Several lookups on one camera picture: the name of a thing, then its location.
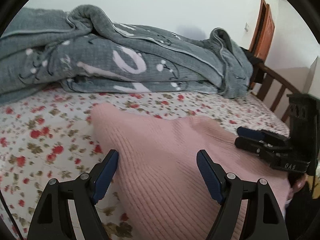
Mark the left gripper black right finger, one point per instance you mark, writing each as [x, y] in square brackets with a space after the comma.
[263, 217]

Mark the white wall switch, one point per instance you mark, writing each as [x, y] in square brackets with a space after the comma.
[246, 26]

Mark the wooden bed footboard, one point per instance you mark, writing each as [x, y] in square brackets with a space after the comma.
[273, 92]

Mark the grey floral blanket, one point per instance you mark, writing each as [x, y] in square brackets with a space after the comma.
[85, 51]

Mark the floral bed sheet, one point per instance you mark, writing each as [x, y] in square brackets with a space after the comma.
[51, 135]

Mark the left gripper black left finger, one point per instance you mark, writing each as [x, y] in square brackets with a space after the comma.
[52, 219]

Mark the person's right hand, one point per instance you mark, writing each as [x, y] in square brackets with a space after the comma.
[300, 185]

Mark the wooden door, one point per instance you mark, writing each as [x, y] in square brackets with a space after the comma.
[263, 33]

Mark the black garment on footboard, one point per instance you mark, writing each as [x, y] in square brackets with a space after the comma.
[258, 74]

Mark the pink knit sweater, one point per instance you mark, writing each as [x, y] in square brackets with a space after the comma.
[159, 184]

